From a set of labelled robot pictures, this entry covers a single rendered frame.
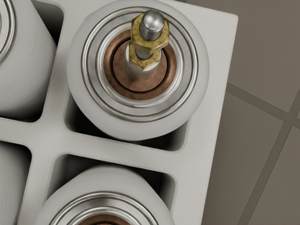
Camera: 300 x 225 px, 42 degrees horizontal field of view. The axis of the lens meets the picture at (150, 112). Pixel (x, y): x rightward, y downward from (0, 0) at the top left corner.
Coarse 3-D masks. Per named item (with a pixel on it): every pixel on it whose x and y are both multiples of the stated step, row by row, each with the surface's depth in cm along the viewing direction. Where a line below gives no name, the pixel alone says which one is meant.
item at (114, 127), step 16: (128, 0) 26; (144, 0) 26; (96, 16) 26; (176, 16) 26; (80, 32) 26; (192, 32) 26; (80, 48) 25; (80, 64) 25; (208, 64) 26; (80, 80) 25; (208, 80) 27; (80, 96) 25; (192, 96) 26; (96, 112) 25; (176, 112) 25; (192, 112) 26; (112, 128) 25; (128, 128) 25; (144, 128) 25; (160, 128) 25; (176, 128) 26
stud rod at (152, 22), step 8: (144, 16) 16; (152, 16) 16; (160, 16) 17; (144, 24) 16; (152, 24) 16; (160, 24) 16; (144, 32) 17; (152, 32) 17; (160, 32) 17; (152, 40) 18; (136, 48) 21; (144, 56) 21
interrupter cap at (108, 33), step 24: (96, 24) 25; (120, 24) 25; (96, 48) 25; (120, 48) 25; (168, 48) 25; (192, 48) 25; (96, 72) 25; (120, 72) 25; (168, 72) 25; (192, 72) 25; (96, 96) 25; (120, 96) 25; (144, 96) 25; (168, 96) 25; (144, 120) 25
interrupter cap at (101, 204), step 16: (96, 192) 24; (112, 192) 24; (64, 208) 24; (80, 208) 24; (96, 208) 24; (112, 208) 24; (128, 208) 24; (144, 208) 24; (64, 224) 24; (80, 224) 24; (96, 224) 24; (112, 224) 24; (128, 224) 24; (144, 224) 24
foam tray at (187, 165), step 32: (32, 0) 33; (64, 0) 32; (96, 0) 33; (160, 0) 33; (64, 32) 32; (224, 32) 33; (64, 64) 32; (224, 64) 33; (64, 96) 32; (0, 128) 31; (32, 128) 31; (64, 128) 32; (96, 128) 43; (192, 128) 32; (32, 160) 31; (64, 160) 38; (96, 160) 42; (128, 160) 32; (160, 160) 32; (192, 160) 32; (32, 192) 31; (160, 192) 40; (192, 192) 32; (32, 224) 31; (192, 224) 32
